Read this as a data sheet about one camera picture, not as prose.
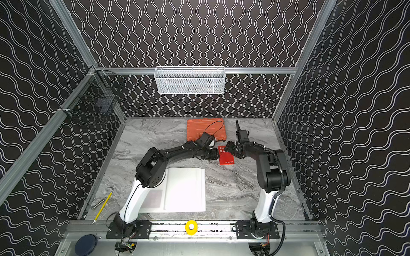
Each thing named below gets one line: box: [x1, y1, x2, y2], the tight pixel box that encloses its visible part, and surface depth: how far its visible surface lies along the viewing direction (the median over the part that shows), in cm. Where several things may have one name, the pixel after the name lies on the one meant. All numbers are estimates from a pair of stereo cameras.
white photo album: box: [139, 167, 207, 214], surface depth 85 cm
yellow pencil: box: [91, 192, 113, 225], surface depth 83 cm
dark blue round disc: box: [74, 234, 97, 256], surface depth 71 cm
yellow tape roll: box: [185, 219, 199, 236], surface depth 76 cm
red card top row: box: [217, 145, 235, 165], surface depth 100 cm
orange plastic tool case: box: [186, 118, 227, 143], surface depth 108 cm
